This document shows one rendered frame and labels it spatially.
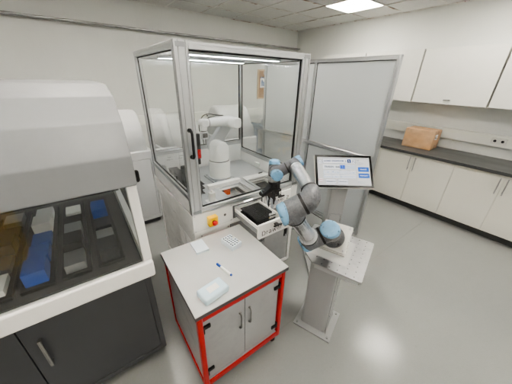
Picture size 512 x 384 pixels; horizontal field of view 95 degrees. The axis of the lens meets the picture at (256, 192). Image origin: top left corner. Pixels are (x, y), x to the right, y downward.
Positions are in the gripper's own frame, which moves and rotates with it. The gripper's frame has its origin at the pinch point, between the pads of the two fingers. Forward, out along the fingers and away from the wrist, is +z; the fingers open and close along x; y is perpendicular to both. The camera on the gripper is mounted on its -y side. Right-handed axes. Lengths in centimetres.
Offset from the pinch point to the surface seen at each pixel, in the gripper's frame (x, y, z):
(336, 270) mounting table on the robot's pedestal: -57, 8, 22
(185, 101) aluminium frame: 23, -47, -72
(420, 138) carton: 26, 315, -7
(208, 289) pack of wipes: -29, -64, 17
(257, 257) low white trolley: -18.7, -24.6, 21.5
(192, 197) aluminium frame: 23, -49, -12
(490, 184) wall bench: -72, 292, 27
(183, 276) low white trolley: -7, -70, 21
